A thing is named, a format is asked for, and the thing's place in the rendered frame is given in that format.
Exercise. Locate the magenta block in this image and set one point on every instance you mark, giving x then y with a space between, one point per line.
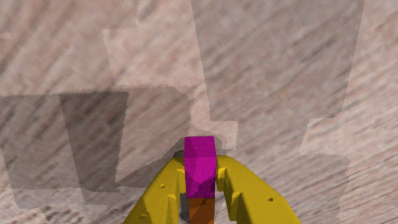
200 166

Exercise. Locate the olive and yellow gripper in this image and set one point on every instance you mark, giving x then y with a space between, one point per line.
249 199

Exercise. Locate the orange rod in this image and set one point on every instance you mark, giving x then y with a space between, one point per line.
202 210

